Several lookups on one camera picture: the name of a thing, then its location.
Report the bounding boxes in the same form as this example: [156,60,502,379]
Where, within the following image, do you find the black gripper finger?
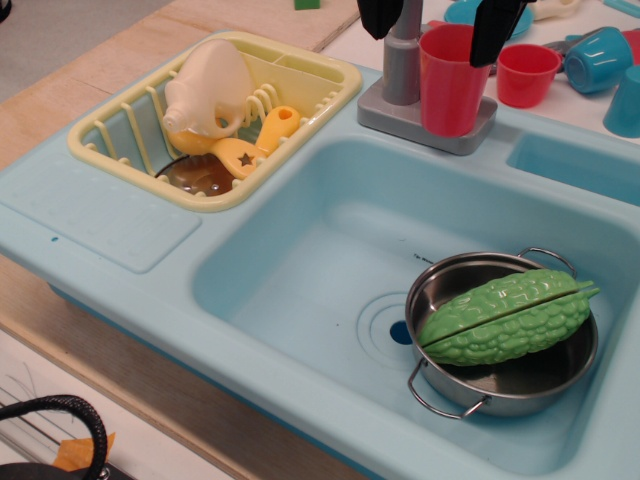
[470,0,528,68]
[357,0,404,40]

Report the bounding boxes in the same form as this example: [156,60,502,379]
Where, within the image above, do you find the short red plastic cup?
[497,44,562,108]

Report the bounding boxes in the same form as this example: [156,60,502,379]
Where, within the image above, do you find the tall red plastic cup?
[419,23,490,138]

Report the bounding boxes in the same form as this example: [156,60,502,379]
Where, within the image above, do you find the blue plastic cup lying sideways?
[563,27,634,94]

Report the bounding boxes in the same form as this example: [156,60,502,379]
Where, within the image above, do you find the blue plastic cup upside down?
[603,65,640,138]

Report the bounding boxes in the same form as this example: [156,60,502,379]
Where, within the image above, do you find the light blue toy sink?
[1,98,639,479]

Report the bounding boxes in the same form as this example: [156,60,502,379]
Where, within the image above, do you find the blue plastic plate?
[444,0,536,43]

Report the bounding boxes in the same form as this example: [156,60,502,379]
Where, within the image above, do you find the cream plastic item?
[529,0,580,21]

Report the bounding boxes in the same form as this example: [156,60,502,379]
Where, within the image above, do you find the green block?
[294,0,321,11]

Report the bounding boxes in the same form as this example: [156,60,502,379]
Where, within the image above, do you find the grey toy faucet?
[357,1,497,155]

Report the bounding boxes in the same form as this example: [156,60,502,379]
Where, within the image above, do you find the cream plastic teapot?
[163,39,254,139]

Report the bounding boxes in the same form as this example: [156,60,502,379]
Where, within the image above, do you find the yellow spatula with star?
[209,138,264,180]

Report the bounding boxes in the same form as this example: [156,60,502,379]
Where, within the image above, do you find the pale yellow dish rack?
[67,32,362,213]

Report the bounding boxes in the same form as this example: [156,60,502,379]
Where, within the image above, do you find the glass pot lid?
[155,153,235,197]

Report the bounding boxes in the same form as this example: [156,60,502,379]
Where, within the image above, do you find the green plastic bitter gourd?
[418,269,600,367]

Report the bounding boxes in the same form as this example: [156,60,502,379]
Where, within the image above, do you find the stainless steel pot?
[405,250,599,420]

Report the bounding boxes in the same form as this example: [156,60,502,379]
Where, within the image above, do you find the orange tape piece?
[52,438,95,472]

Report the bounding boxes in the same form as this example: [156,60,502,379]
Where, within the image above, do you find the black braided cable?
[0,394,109,480]

